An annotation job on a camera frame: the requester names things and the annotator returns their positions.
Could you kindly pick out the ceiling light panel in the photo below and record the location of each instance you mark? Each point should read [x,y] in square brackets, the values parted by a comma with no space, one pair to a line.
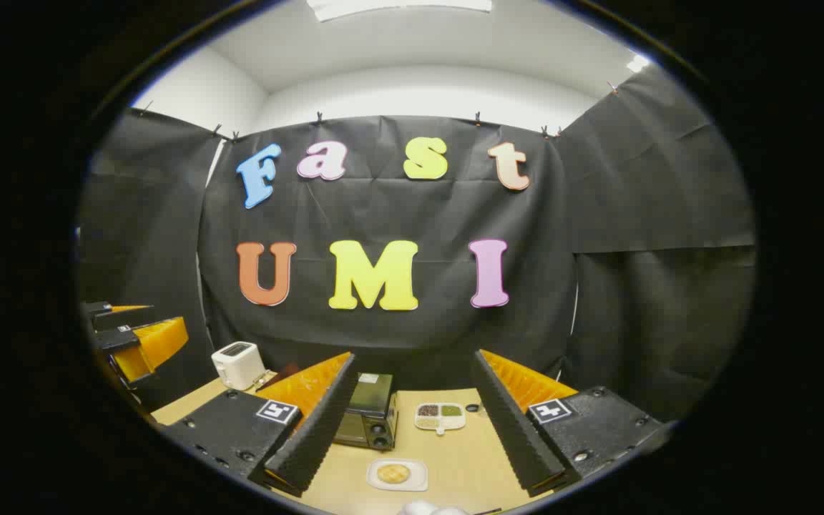
[398,6]
[637,63]

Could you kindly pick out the round golden bread bun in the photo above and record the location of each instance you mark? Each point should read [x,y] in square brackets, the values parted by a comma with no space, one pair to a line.
[393,473]

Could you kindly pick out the black electric oven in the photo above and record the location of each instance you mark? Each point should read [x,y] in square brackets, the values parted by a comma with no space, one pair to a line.
[369,397]

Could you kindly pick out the white toaster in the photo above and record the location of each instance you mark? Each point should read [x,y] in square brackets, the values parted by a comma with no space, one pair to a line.
[237,365]

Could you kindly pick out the white square plate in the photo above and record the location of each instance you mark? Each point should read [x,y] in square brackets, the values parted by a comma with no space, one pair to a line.
[418,478]

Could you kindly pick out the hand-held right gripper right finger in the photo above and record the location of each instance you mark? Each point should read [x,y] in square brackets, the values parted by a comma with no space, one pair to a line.
[508,422]

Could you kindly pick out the black backdrop cloth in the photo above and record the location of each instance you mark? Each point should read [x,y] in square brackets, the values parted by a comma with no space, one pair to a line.
[383,214]

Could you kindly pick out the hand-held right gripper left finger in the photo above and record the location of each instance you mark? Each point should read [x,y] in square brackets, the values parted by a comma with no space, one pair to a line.
[319,422]

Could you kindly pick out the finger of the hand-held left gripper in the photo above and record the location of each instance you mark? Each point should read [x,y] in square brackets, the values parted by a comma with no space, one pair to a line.
[154,343]
[108,315]

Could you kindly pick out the white divided grain dish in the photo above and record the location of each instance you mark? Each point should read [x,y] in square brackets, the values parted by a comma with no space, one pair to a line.
[430,422]

